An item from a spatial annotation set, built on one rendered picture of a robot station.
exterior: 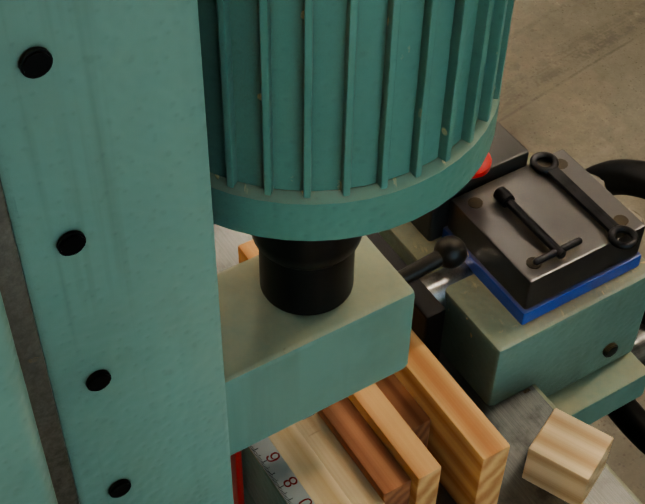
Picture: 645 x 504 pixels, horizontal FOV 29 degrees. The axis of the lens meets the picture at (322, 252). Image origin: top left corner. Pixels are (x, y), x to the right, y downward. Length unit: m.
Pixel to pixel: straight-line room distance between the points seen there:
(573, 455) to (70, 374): 0.38
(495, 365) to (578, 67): 1.78
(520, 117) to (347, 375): 1.75
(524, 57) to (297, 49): 2.11
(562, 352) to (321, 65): 0.43
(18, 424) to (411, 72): 0.20
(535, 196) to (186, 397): 0.35
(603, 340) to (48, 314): 0.49
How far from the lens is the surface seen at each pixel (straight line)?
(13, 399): 0.45
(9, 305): 0.47
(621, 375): 0.92
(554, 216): 0.83
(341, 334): 0.67
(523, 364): 0.84
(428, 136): 0.52
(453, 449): 0.77
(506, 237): 0.82
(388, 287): 0.69
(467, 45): 0.50
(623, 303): 0.87
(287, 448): 0.77
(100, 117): 0.44
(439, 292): 0.83
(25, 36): 0.40
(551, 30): 2.65
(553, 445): 0.80
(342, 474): 0.77
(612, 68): 2.58
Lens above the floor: 1.59
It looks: 48 degrees down
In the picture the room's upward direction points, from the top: 1 degrees clockwise
